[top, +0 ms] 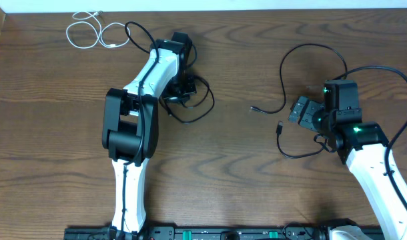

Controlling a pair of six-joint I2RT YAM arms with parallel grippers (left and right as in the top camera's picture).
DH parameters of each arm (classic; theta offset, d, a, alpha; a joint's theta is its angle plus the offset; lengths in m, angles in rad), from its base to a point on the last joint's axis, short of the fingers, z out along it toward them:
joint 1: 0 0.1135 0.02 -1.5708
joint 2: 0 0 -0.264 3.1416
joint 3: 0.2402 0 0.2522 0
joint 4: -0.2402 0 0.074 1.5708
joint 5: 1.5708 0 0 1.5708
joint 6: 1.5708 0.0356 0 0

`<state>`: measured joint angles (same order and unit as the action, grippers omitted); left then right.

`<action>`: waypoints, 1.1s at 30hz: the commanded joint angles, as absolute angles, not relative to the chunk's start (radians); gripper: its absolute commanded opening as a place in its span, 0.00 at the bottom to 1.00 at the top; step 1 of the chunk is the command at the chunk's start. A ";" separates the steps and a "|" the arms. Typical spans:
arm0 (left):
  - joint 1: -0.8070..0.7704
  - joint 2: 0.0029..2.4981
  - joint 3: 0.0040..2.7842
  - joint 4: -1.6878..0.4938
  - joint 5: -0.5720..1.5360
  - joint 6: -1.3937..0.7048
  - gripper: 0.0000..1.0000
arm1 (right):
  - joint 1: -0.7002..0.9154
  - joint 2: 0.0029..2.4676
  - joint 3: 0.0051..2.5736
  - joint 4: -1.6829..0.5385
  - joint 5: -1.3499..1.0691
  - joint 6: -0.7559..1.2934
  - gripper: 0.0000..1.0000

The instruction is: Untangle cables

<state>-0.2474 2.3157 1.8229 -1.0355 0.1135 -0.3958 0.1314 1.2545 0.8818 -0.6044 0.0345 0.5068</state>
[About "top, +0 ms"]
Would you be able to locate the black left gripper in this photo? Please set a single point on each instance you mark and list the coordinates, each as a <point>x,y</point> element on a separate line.
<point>168,96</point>

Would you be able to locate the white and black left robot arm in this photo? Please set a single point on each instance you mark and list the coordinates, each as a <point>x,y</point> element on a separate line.
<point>131,127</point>

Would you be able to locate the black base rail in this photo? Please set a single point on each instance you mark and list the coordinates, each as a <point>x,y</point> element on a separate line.
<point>293,230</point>

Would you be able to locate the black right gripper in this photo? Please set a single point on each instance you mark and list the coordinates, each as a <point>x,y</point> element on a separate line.
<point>305,119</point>

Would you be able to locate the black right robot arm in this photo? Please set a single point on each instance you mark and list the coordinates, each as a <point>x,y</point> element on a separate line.
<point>362,147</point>

